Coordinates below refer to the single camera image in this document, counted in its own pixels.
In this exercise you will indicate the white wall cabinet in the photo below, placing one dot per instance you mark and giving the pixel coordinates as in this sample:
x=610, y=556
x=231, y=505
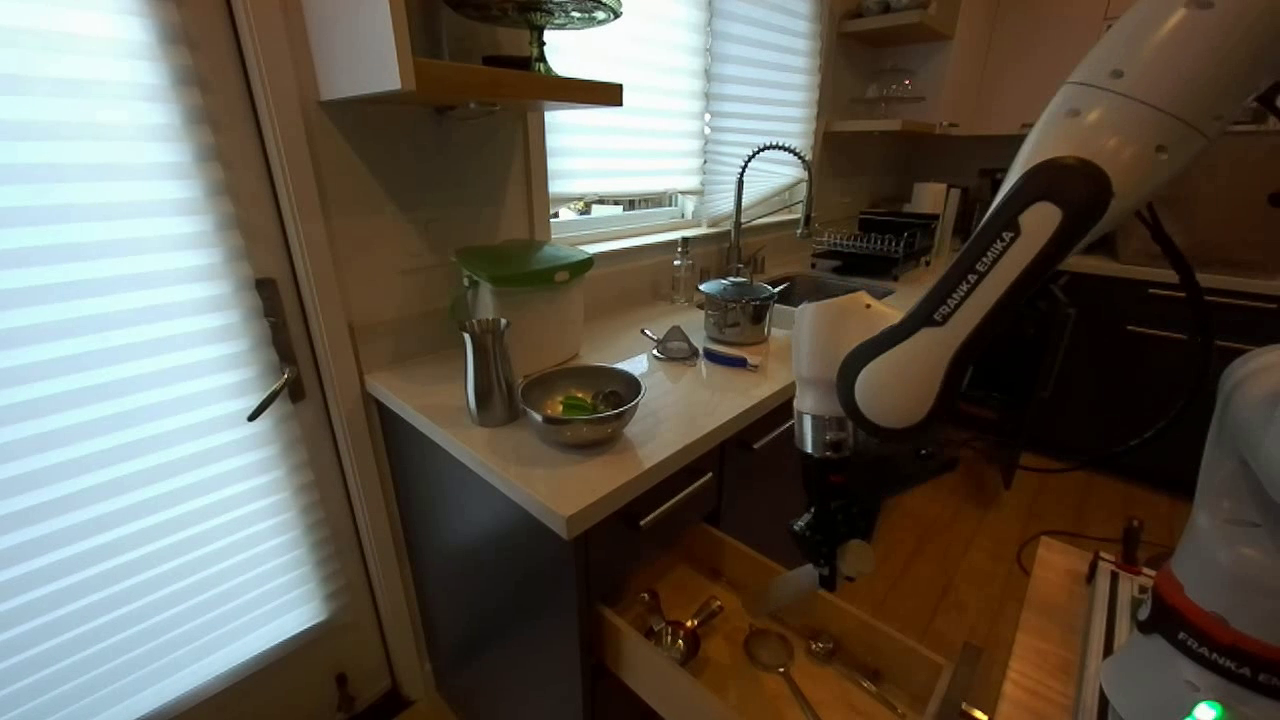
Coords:
x=348, y=45

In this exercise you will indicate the metal pot with lid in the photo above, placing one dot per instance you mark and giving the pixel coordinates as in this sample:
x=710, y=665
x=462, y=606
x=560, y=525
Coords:
x=739, y=312

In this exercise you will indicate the small metal strainer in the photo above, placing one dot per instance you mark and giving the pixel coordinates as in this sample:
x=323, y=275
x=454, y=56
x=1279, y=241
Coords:
x=770, y=651

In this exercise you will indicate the metal mounting rail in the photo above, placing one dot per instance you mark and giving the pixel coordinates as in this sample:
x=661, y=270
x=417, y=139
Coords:
x=1111, y=614

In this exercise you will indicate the wooden wall shelf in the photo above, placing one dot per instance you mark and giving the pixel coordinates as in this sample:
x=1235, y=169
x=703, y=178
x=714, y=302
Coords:
x=515, y=84

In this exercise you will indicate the dark lower cabinets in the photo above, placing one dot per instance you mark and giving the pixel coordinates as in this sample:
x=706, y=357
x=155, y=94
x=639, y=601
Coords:
x=1134, y=385

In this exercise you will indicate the open wooden drawer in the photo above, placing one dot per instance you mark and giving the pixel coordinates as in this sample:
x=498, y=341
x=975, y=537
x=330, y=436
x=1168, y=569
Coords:
x=726, y=567

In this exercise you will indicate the green food piece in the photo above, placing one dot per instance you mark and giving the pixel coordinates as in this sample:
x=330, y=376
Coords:
x=579, y=402

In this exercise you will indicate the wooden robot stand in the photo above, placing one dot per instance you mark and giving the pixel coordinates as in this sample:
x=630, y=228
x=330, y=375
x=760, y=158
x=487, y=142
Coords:
x=1046, y=642

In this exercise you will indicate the glass cake stand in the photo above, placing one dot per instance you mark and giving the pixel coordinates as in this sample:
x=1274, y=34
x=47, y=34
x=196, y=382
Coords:
x=536, y=19

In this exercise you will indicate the dark closed drawer front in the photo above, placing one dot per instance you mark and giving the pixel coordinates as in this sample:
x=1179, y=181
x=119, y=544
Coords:
x=672, y=505

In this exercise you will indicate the wooden corner shelf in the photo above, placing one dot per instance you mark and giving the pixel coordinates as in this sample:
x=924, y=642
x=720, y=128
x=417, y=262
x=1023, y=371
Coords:
x=892, y=20

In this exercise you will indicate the wide white window blind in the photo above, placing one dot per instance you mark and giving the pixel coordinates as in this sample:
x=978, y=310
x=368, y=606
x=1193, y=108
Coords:
x=625, y=101

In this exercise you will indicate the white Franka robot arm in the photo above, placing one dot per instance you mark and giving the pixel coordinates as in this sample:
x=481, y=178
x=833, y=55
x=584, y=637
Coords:
x=960, y=295

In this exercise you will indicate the curved chrome faucet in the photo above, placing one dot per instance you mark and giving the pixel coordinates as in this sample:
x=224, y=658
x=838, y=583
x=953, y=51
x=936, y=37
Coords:
x=743, y=203

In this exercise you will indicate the white container green lid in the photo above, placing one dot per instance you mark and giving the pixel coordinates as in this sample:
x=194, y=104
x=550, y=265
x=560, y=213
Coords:
x=545, y=312

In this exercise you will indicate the small gray scraper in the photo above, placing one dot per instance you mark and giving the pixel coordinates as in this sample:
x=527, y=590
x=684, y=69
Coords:
x=676, y=347

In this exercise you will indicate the large white door blind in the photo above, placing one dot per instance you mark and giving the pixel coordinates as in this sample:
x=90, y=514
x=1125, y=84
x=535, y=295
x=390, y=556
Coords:
x=133, y=361

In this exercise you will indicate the metal spoon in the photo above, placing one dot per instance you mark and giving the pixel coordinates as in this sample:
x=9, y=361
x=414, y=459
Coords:
x=845, y=660

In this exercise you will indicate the kitchen sink basin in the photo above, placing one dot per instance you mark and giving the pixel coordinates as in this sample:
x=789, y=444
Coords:
x=812, y=286

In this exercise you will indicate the narrow white window blind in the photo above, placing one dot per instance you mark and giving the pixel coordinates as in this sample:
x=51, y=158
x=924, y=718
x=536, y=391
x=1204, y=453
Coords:
x=760, y=94

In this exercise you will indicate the dark cabinet door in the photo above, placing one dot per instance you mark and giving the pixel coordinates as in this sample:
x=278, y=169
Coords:
x=760, y=480

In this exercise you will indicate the black dish rack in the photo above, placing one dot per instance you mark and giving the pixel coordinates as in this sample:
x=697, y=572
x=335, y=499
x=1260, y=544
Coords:
x=873, y=241

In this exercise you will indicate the stainless steel canister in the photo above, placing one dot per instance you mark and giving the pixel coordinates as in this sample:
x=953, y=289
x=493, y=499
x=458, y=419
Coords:
x=489, y=375

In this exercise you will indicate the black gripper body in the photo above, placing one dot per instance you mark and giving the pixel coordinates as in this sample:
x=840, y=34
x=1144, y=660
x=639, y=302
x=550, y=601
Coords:
x=838, y=500

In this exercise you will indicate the clear soap bottle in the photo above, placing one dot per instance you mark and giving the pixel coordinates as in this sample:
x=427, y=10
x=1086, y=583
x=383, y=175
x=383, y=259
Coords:
x=681, y=275

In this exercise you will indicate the metal mixing bowl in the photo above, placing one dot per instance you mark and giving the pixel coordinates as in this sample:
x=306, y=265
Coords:
x=582, y=421

